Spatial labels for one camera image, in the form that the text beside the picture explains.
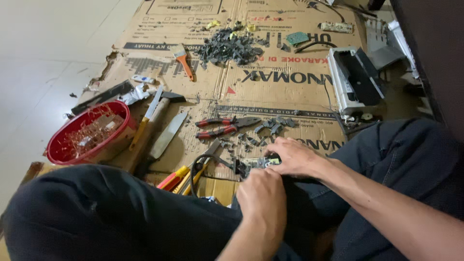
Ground grey metal chassis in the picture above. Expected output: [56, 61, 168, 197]
[365, 19, 421, 78]

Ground red-handled pliers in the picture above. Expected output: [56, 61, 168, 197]
[195, 116, 262, 140]

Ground person's right hand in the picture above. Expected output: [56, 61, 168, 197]
[264, 137, 328, 179]

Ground green circuit board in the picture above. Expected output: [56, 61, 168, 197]
[286, 31, 310, 46]

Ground white and black device casing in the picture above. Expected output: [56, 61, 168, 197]
[327, 46, 386, 120]

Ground flattened cardboard sheet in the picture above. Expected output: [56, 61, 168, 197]
[22, 0, 367, 207]

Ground red and yellow screwdriver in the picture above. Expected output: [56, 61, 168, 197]
[157, 166, 190, 191]

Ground orange-handled paint brush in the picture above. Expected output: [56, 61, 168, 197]
[171, 44, 195, 82]

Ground black cable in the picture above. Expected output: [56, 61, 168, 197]
[294, 41, 338, 54]

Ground small white tube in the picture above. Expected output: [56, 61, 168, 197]
[131, 75, 156, 85]

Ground crumpled silver foil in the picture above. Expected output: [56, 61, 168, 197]
[118, 83, 157, 106]

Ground pile of grey plastic scraps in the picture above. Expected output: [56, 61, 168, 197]
[195, 25, 270, 69]

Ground wooden-handled hammer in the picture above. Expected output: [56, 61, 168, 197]
[109, 91, 187, 174]

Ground scattered grey plastic pieces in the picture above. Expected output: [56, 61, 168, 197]
[219, 115, 301, 153]

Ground pale rectangular circuit strip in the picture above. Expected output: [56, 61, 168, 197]
[319, 22, 354, 34]

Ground tangle of copper wire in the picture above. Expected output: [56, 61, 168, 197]
[60, 105, 125, 160]

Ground red plastic basket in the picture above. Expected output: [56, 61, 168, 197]
[46, 100, 138, 166]

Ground yellow-handled chisel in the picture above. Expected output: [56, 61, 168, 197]
[129, 86, 164, 151]

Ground person's dark trousers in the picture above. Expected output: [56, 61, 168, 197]
[0, 118, 464, 261]

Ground person's left hand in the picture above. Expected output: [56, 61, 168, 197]
[236, 168, 288, 232]

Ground flat metal blade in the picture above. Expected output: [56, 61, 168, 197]
[149, 111, 189, 160]

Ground dark wooden furniture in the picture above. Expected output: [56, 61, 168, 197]
[390, 0, 464, 142]

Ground black metal bar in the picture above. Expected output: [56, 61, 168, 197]
[71, 80, 135, 116]

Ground small electronic part with cable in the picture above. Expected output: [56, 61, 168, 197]
[189, 153, 283, 198]

